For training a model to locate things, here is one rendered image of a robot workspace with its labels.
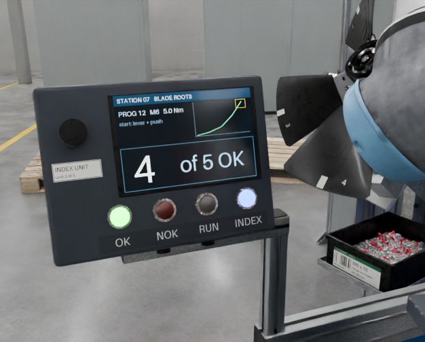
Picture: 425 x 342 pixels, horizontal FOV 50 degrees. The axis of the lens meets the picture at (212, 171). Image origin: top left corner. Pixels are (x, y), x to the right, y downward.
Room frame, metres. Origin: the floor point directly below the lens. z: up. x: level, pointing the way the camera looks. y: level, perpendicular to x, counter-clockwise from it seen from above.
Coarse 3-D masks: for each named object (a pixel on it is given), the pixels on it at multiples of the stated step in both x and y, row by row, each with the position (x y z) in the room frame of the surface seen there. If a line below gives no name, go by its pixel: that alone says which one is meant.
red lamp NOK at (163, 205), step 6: (162, 198) 0.48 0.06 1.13; (156, 204) 0.47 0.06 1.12; (162, 204) 0.47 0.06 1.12; (168, 204) 0.47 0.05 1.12; (174, 204) 0.47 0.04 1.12; (156, 210) 0.47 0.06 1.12; (162, 210) 0.46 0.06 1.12; (168, 210) 0.47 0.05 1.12; (174, 210) 0.47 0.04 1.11; (156, 216) 0.47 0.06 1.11; (162, 216) 0.46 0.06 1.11; (168, 216) 0.46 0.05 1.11
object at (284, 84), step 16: (288, 80) 1.43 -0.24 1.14; (304, 80) 1.37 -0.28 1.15; (320, 80) 1.32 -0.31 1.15; (288, 96) 1.41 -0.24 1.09; (304, 96) 1.35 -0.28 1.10; (320, 96) 1.31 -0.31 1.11; (336, 96) 1.28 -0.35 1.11; (288, 112) 1.39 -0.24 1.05; (304, 112) 1.35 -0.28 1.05; (320, 112) 1.31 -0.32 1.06; (304, 128) 1.34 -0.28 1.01; (288, 144) 1.37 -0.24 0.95
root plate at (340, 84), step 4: (344, 72) 1.27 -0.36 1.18; (336, 76) 1.28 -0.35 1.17; (340, 76) 1.28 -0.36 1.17; (344, 76) 1.27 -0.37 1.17; (336, 80) 1.29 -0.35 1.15; (340, 80) 1.28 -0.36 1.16; (344, 80) 1.27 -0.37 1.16; (348, 80) 1.26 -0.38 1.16; (336, 84) 1.29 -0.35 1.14; (340, 84) 1.28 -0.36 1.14; (344, 84) 1.27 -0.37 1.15; (348, 84) 1.26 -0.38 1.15; (352, 84) 1.25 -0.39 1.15; (340, 88) 1.28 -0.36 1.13; (344, 88) 1.27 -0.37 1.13; (340, 92) 1.28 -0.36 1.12; (344, 92) 1.27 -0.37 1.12; (340, 96) 1.28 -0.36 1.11
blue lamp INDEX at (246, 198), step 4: (244, 188) 0.51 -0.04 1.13; (248, 188) 0.51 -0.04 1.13; (240, 192) 0.50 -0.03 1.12; (244, 192) 0.50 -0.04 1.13; (248, 192) 0.50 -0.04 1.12; (252, 192) 0.50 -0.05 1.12; (236, 196) 0.50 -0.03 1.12; (240, 196) 0.50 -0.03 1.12; (244, 196) 0.50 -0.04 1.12; (248, 196) 0.50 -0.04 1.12; (252, 196) 0.50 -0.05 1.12; (256, 196) 0.51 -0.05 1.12; (236, 200) 0.50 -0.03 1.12; (240, 200) 0.50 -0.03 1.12; (244, 200) 0.50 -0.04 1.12; (248, 200) 0.50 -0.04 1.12; (252, 200) 0.50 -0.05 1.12; (256, 200) 0.51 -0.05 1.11; (240, 204) 0.50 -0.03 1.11; (244, 204) 0.50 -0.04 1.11; (248, 204) 0.50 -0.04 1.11; (252, 204) 0.50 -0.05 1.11; (244, 208) 0.50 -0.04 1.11; (248, 208) 0.50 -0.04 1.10
